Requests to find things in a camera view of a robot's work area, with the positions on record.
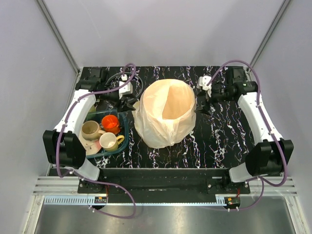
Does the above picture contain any grey trash bin ring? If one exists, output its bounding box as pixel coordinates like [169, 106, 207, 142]
[106, 72, 144, 98]

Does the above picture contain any detached white trash bag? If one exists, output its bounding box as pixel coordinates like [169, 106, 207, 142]
[132, 79, 196, 149]

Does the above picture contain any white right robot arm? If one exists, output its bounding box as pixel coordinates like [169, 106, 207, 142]
[196, 67, 294, 193]

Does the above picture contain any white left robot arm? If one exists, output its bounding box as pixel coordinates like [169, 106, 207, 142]
[43, 63, 137, 193]

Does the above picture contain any light green mug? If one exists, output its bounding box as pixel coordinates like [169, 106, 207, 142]
[88, 104, 96, 113]

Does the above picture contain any orange black mug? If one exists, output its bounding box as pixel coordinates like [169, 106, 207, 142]
[101, 115, 121, 135]

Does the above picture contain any clear blue plastic tub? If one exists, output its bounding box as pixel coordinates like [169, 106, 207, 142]
[84, 109, 130, 159]

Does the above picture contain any yellow white mug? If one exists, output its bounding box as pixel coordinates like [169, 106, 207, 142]
[99, 133, 125, 152]

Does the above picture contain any beige ceramic cup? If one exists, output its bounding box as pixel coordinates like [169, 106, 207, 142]
[81, 120, 106, 141]

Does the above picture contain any cream pink floral plate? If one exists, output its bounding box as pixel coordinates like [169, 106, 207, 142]
[78, 133, 102, 156]

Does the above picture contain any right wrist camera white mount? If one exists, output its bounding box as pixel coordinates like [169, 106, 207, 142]
[197, 76, 212, 98]

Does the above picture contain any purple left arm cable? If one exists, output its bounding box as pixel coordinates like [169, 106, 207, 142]
[56, 62, 137, 218]

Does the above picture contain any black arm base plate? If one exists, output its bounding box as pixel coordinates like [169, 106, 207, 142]
[77, 168, 251, 195]

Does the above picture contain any aluminium front rail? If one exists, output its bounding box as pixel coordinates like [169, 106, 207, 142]
[33, 176, 297, 206]

